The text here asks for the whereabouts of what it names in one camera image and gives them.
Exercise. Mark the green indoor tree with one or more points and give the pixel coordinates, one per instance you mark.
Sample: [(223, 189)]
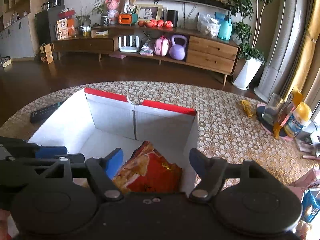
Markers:
[(243, 5)]

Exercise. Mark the purple kettlebell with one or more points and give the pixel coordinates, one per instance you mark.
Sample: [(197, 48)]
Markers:
[(178, 50)]

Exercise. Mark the glass cup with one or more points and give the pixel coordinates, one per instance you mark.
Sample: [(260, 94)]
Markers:
[(271, 110)]

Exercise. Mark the teal spray bottle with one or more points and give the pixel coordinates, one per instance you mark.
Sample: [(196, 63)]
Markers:
[(225, 28)]

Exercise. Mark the yellow black paper bag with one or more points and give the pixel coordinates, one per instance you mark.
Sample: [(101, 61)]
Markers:
[(47, 53)]

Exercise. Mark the yellow rolled curtain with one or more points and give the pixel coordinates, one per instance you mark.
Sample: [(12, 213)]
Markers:
[(307, 50)]

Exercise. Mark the yellow-lid supplement bottle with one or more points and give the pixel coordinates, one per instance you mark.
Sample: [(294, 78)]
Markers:
[(298, 120)]

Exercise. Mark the red apple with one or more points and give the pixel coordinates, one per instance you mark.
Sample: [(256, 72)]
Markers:
[(141, 23), (149, 24)]

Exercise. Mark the wooden cabinet drawer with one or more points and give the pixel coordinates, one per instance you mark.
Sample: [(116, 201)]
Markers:
[(212, 47), (210, 61)]

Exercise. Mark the white pink snack packet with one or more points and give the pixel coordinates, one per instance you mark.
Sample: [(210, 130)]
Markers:
[(310, 180)]

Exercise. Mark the white planter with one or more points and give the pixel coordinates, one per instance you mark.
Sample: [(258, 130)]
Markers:
[(247, 73)]

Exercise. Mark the spider plant dark vase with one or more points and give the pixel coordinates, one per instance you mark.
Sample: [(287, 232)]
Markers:
[(104, 20)]

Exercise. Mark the black tall cabinet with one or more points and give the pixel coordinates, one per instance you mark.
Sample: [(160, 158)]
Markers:
[(47, 30)]

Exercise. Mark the red wrapped fruit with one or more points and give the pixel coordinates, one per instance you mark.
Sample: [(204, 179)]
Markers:
[(160, 23), (168, 24), (153, 22)]

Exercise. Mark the pink toy case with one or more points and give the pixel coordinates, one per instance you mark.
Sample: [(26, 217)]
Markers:
[(162, 47)]

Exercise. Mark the stack of small books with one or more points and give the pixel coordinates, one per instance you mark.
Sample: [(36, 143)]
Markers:
[(147, 48)]

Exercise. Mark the red chip bag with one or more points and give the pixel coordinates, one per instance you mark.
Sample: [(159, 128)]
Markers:
[(150, 172)]

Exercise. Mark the red cardboard box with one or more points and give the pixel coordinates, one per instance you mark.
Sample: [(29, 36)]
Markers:
[(112, 120)]

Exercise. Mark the black remote teal buttons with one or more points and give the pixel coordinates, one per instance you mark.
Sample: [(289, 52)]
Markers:
[(46, 112)]

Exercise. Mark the yellow white flat box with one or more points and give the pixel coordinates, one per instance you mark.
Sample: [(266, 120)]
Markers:
[(99, 34)]

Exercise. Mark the black speaker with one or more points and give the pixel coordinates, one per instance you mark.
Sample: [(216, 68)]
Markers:
[(172, 18)]

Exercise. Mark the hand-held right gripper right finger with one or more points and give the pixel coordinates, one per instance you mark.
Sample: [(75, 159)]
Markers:
[(196, 160)]

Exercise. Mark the red flower gift box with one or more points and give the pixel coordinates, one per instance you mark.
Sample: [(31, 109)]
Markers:
[(67, 13)]

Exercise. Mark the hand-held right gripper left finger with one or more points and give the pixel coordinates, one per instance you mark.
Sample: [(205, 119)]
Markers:
[(115, 160)]

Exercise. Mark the clear plastic bag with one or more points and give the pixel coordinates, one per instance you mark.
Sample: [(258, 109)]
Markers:
[(208, 26)]

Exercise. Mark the small yellow bottle set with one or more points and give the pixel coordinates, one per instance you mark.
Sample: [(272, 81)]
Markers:
[(86, 31)]

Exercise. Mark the white router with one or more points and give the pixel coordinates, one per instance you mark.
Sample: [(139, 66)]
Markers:
[(128, 48)]

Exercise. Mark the grey wall cabinet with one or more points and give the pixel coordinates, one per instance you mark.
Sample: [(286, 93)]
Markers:
[(15, 30)]

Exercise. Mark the pink flamingo plush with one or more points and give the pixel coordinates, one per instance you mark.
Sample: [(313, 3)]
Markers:
[(113, 7)]

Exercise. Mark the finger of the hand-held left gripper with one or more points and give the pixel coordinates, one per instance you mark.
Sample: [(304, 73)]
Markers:
[(30, 161), (52, 152)]

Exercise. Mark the small glass jar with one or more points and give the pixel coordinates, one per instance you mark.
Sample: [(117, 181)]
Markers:
[(75, 33)]

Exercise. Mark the blue snack packet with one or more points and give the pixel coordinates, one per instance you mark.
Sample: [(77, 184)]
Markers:
[(311, 205)]

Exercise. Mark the black television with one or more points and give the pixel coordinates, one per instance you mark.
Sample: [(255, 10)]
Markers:
[(180, 0)]

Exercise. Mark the orange carton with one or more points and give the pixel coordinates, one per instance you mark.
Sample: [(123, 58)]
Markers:
[(71, 26)]

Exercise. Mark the grey standing air conditioner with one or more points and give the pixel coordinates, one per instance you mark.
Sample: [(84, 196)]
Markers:
[(285, 42)]

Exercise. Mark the white orange standing bag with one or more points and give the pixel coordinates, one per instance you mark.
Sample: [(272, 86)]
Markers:
[(62, 28)]

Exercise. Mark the round dark coaster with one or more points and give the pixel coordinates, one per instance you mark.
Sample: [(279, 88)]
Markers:
[(261, 122)]

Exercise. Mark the photo frame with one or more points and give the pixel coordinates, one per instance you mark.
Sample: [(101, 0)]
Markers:
[(148, 12)]

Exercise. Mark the wooden TV cabinet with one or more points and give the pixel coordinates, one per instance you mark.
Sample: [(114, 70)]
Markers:
[(82, 45)]

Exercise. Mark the small yellow wrapper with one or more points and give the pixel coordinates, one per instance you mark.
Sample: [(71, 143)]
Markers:
[(247, 108)]

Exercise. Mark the pink pen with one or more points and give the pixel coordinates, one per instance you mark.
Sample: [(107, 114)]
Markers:
[(311, 157)]

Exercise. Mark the tall yellow packet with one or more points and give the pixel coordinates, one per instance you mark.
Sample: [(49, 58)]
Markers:
[(296, 96)]

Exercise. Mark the orange teal desk box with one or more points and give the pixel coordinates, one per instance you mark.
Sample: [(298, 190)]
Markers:
[(126, 19)]

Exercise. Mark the leafy potted plant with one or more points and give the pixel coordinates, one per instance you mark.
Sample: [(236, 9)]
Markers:
[(82, 20)]

